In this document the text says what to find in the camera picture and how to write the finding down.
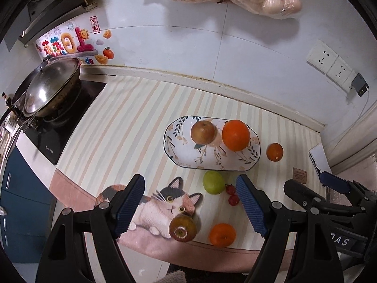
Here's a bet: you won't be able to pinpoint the small dark orange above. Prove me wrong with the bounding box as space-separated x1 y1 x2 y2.
266 142 284 162

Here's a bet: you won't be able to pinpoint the striped cat print table mat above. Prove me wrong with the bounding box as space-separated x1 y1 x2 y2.
49 77 325 272

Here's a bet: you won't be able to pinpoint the red cherry tomato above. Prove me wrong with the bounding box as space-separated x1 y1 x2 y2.
228 194 240 206
225 184 236 196

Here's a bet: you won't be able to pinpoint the steel wok with lid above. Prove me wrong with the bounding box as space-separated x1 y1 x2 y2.
0 57 82 154

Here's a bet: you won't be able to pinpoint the black induction cooktop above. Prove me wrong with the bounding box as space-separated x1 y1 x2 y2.
25 79 105 165

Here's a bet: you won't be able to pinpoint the floral oval ceramic plate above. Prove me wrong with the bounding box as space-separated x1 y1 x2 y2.
163 115 261 172

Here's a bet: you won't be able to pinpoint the black range hood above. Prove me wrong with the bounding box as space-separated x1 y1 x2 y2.
1 0 96 50

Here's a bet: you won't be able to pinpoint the blue kitchen cabinet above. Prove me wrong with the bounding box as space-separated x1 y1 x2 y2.
1 148 56 263

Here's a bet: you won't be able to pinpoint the white wall socket panel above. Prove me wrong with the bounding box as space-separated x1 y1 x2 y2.
306 40 356 93

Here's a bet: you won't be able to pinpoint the green apple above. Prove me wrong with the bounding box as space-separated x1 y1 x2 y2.
203 171 225 195

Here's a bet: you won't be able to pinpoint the black plug adapter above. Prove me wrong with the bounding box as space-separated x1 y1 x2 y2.
352 73 369 97

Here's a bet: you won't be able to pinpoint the large orange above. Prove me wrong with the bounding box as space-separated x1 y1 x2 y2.
222 120 250 152

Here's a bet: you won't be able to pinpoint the dark brown apple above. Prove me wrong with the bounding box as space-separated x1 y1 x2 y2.
169 214 197 242

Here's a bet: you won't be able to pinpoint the mandarin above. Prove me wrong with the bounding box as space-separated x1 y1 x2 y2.
208 223 236 248

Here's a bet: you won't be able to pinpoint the colourful wall stickers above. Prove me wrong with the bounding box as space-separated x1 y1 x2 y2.
34 15 116 65

